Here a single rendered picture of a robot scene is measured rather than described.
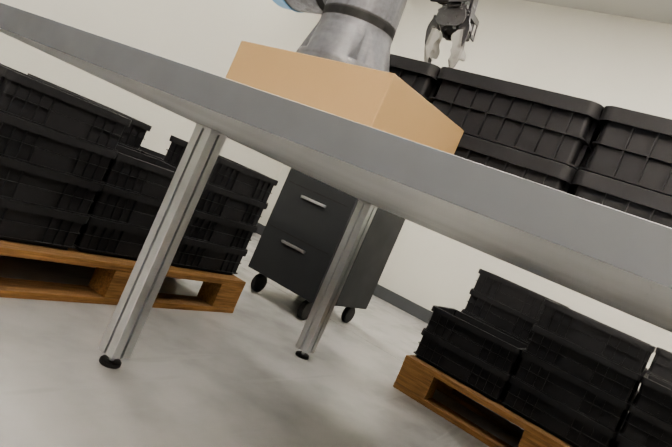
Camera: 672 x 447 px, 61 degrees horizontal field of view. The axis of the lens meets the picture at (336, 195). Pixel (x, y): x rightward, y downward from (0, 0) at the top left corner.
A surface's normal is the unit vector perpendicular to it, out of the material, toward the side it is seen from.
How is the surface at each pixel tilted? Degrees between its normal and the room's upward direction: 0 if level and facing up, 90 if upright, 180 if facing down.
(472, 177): 90
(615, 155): 90
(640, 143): 90
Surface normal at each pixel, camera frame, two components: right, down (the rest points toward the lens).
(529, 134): -0.51, -0.23
